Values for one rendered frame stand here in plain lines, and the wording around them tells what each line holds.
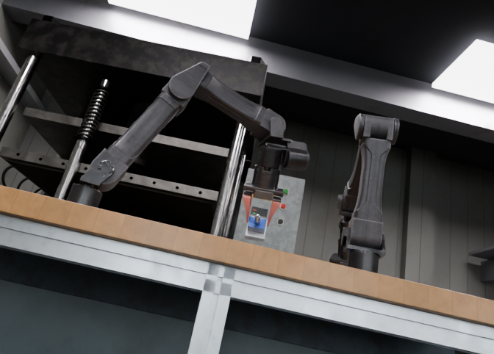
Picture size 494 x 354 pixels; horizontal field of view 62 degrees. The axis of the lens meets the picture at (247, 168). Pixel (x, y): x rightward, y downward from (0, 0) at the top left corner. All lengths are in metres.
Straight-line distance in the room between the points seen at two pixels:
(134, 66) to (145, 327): 1.50
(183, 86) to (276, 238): 1.20
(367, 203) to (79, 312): 0.73
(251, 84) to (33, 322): 1.50
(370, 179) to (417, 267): 3.77
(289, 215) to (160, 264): 1.43
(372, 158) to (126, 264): 0.59
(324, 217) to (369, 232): 3.61
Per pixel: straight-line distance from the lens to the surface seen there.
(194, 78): 1.01
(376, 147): 1.00
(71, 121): 2.35
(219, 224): 1.90
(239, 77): 2.20
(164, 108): 0.98
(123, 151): 0.92
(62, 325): 1.15
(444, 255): 5.04
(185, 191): 2.03
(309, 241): 4.44
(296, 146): 1.09
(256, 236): 1.07
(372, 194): 0.97
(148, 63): 2.28
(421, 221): 4.87
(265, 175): 1.04
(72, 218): 0.70
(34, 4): 4.10
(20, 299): 1.20
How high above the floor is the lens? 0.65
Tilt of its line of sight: 22 degrees up
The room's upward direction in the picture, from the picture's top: 12 degrees clockwise
